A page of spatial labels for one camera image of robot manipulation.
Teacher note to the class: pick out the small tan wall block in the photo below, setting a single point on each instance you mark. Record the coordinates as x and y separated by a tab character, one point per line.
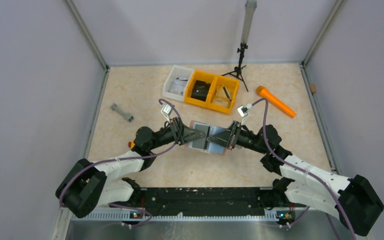
312	88

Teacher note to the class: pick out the white cable duct strip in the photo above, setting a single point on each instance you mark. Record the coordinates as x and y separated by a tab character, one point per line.
128	216

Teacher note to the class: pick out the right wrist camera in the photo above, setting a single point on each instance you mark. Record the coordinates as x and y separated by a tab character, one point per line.
244	112

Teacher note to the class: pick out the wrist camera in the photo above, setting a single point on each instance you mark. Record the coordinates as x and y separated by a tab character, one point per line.
166	111
244	112

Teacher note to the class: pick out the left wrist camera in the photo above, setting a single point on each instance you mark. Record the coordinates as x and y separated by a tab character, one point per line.
166	111

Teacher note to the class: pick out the white plastic bin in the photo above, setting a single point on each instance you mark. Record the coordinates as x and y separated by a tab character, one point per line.
176	71

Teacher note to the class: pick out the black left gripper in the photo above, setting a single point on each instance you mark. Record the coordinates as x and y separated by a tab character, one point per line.
178	131

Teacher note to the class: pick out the yellow double plastic bin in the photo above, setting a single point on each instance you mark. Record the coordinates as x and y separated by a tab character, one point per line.
215	81

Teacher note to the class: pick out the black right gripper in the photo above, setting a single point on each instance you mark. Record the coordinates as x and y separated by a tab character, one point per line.
233	134

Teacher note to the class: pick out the black tripod with grey pole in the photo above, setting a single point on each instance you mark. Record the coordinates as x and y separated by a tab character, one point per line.
250	7

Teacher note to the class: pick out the dark credit card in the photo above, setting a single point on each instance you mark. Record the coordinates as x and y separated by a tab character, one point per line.
201	142

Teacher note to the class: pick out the papers in white bin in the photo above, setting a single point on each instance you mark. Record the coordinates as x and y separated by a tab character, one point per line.
178	85

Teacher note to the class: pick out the yellow toy car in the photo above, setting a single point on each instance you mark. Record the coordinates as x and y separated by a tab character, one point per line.
131	144

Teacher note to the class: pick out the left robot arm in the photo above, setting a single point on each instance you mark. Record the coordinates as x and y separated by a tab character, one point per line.
92	184

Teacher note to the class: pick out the black card in bin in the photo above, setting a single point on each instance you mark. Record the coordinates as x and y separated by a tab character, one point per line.
200	90

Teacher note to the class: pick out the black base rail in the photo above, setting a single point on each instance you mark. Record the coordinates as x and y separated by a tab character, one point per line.
206	201

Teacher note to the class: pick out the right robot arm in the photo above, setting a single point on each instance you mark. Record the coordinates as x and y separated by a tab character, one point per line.
352	200

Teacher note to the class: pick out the grey dumbbell-shaped part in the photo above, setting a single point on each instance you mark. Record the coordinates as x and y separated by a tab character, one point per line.
127	116

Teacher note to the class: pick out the orange plastic cone handle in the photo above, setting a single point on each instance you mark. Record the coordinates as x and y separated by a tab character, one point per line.
265	93

